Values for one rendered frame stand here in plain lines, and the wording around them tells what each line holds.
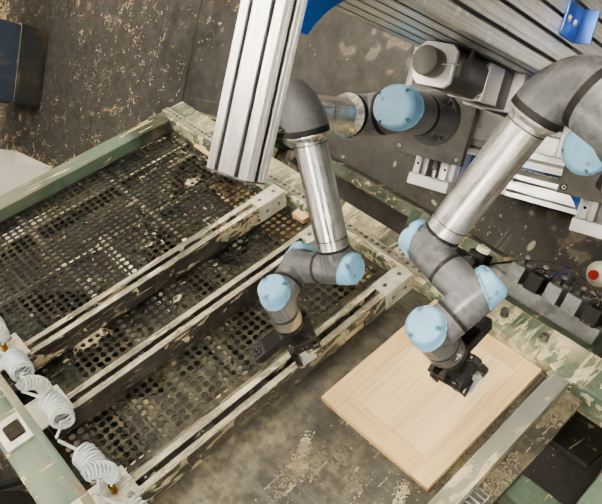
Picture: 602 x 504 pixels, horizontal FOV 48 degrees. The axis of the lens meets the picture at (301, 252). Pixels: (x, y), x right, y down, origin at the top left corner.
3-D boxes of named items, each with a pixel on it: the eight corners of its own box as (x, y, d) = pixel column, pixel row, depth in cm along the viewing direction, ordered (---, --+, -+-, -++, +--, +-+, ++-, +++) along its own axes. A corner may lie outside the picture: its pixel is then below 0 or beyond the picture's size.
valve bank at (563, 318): (641, 305, 197) (619, 312, 179) (617, 346, 202) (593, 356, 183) (499, 227, 225) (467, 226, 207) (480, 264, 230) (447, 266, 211)
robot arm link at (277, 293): (294, 273, 154) (278, 303, 150) (305, 300, 162) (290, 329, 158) (265, 266, 157) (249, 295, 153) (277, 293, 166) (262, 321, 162)
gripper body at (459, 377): (436, 382, 142) (418, 365, 132) (455, 347, 143) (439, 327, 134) (467, 399, 137) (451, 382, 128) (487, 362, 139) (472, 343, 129)
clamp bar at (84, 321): (290, 208, 243) (284, 154, 226) (-17, 412, 191) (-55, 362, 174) (272, 196, 249) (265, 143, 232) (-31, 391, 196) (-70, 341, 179)
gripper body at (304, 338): (322, 349, 172) (312, 324, 163) (291, 363, 172) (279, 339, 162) (312, 327, 177) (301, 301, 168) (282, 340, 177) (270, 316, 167)
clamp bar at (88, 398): (341, 241, 229) (338, 187, 212) (23, 472, 176) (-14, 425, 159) (320, 228, 234) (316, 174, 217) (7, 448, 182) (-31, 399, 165)
